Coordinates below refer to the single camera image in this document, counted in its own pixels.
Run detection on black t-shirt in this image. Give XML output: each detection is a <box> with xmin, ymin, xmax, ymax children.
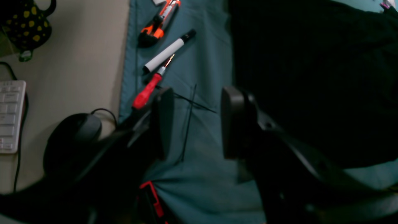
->
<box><xmin>228</xmin><ymin>0</ymin><xmax>398</xmax><ymax>168</ymax></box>

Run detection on pink marker pen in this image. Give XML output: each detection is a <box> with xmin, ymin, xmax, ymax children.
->
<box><xmin>380</xmin><ymin>0</ymin><xmax>395</xmax><ymax>10</ymax></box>

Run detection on black zip tie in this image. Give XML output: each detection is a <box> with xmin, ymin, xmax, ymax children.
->
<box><xmin>174</xmin><ymin>84</ymin><xmax>217</xmax><ymax>166</ymax></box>

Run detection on white keyboard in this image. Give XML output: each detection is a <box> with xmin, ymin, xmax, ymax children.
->
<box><xmin>0</xmin><ymin>80</ymin><xmax>26</xmax><ymax>154</ymax></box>

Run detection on orange black utility knife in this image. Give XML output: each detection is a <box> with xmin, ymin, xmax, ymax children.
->
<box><xmin>138</xmin><ymin>0</ymin><xmax>181</xmax><ymax>48</ymax></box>

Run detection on black computer mouse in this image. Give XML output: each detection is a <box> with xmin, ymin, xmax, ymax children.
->
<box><xmin>43</xmin><ymin>113</ymin><xmax>102</xmax><ymax>175</ymax></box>

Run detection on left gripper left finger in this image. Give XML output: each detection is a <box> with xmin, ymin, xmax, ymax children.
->
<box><xmin>1</xmin><ymin>87</ymin><xmax>174</xmax><ymax>224</ymax></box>

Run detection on red handled screwdriver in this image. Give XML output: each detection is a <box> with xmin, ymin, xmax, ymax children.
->
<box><xmin>132</xmin><ymin>54</ymin><xmax>175</xmax><ymax>110</ymax></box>

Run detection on orange black clamp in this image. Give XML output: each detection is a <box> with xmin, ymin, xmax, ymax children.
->
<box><xmin>137</xmin><ymin>181</ymin><xmax>169</xmax><ymax>224</ymax></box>

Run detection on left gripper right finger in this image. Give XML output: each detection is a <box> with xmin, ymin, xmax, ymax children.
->
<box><xmin>221</xmin><ymin>86</ymin><xmax>397</xmax><ymax>224</ymax></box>

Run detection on teal table cloth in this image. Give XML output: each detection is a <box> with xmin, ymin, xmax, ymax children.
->
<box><xmin>118</xmin><ymin>0</ymin><xmax>398</xmax><ymax>224</ymax></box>

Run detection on white black marker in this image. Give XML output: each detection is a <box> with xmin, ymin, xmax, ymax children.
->
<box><xmin>142</xmin><ymin>29</ymin><xmax>197</xmax><ymax>74</ymax></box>

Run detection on black yellow spotted mug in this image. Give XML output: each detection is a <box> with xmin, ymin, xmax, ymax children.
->
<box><xmin>0</xmin><ymin>0</ymin><xmax>57</xmax><ymax>62</ymax></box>

